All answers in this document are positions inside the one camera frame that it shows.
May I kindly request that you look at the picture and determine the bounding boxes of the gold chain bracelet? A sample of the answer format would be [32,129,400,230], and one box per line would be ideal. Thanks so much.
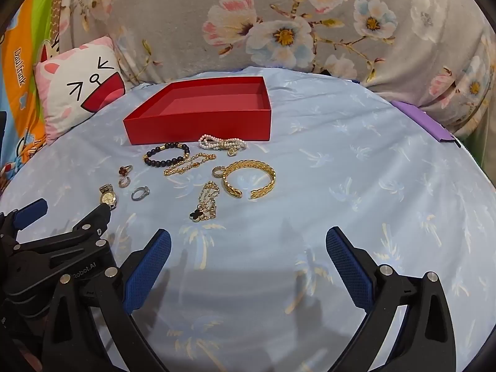
[163,153,218,177]

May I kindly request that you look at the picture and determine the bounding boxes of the grey floral cloth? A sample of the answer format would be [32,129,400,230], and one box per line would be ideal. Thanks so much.
[50,0,496,152]

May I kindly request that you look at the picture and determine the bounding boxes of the light blue bedsheet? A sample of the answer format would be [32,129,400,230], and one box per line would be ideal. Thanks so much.
[0,66,496,372]

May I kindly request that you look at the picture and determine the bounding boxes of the black beaded bracelet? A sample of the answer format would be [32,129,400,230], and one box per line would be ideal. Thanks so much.
[143,143,191,168]

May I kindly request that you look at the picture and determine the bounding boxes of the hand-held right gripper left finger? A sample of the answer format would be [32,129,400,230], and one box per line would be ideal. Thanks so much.
[41,228,173,372]

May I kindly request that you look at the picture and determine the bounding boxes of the gold wristwatch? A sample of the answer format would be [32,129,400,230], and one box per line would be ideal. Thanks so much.
[99,184,117,212]

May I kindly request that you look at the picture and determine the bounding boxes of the red shallow box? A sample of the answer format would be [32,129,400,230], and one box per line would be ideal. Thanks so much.
[123,76,272,146]

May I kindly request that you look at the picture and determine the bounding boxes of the gold clover charm bracelet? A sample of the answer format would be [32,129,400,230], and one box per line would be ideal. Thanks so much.
[188,181,221,223]

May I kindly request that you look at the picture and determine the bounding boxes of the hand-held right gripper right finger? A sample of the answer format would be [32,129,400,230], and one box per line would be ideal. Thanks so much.
[325,227,458,372]

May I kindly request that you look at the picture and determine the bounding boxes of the purple foam mat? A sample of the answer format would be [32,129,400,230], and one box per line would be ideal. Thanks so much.
[389,100,462,148]

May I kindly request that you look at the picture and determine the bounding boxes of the white cat face pillow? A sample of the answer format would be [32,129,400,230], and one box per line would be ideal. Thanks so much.
[34,36,128,146]

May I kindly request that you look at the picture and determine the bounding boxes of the gold chain bangle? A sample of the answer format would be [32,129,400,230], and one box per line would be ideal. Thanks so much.
[222,159,277,200]

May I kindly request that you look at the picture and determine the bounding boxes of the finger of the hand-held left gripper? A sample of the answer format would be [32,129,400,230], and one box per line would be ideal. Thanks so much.
[0,197,49,241]
[11,203,114,269]

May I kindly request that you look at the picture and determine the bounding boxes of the white pearl bracelet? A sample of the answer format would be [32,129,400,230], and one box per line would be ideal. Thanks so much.
[198,134,247,157]

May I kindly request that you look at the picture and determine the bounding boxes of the colourful cartoon blanket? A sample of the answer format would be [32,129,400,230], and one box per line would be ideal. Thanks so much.
[0,0,74,196]

